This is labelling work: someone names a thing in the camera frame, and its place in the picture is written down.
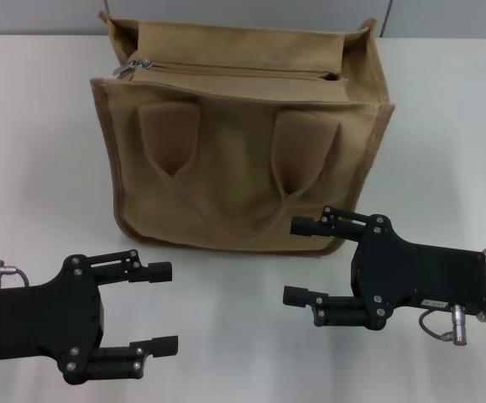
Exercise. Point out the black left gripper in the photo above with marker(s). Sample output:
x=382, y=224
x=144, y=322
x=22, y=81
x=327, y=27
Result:
x=37, y=319

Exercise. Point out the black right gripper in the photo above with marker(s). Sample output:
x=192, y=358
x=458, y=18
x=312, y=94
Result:
x=419, y=277

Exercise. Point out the khaki canvas food bag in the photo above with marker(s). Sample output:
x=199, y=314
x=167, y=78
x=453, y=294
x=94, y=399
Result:
x=234, y=176

